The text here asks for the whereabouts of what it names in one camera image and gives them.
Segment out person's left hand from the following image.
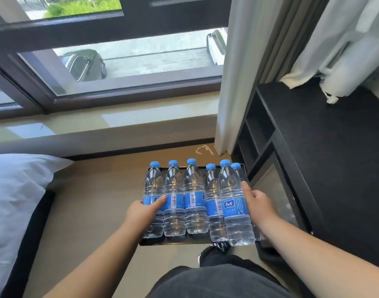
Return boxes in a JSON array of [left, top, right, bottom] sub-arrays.
[[123, 195, 167, 238]]

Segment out person's right hand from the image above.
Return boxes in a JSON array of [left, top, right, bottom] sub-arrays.
[[241, 181, 282, 229]]

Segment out clear plastic water bottle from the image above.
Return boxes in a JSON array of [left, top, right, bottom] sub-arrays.
[[142, 161, 165, 239], [231, 163, 267, 242]]

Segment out black serving tray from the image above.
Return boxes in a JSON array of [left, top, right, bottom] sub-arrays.
[[139, 164, 265, 247]]

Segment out person's left forearm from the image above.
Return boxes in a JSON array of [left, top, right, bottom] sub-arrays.
[[42, 219, 144, 298]]

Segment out person's right forearm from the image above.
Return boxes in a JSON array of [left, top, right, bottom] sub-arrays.
[[257, 213, 379, 298]]

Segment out glass cabinet door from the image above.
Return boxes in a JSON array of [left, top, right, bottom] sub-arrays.
[[249, 152, 302, 228]]

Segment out row of blue-capped bottles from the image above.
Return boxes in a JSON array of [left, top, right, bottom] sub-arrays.
[[163, 158, 256, 247]]

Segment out person's black patterned shoe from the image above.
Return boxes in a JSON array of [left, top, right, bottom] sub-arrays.
[[209, 241, 232, 254]]

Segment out person's black trousers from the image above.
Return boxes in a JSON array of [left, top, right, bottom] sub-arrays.
[[145, 245, 305, 298]]

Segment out black cabinet desk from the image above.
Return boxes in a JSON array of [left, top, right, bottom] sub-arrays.
[[231, 78, 379, 272]]

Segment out beige stone window sill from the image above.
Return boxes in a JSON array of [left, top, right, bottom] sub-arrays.
[[0, 91, 221, 145]]

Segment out grey drape curtain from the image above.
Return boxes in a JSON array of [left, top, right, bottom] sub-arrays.
[[214, 0, 333, 156]]

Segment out black bed base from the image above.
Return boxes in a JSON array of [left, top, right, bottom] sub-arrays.
[[0, 190, 55, 298]]

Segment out white pillow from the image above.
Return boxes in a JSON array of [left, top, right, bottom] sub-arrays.
[[0, 153, 75, 298]]

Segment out white parked car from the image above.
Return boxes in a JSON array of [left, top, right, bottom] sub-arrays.
[[206, 28, 228, 66]]

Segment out dark parked car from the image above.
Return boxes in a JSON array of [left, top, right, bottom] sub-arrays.
[[60, 49, 107, 82]]

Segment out white sheer curtain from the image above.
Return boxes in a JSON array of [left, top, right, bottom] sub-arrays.
[[280, 0, 379, 105]]

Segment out green shrubs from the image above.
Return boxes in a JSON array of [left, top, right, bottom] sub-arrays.
[[43, 0, 122, 19]]

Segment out dark window frame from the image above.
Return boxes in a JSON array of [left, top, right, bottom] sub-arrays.
[[0, 0, 233, 121]]

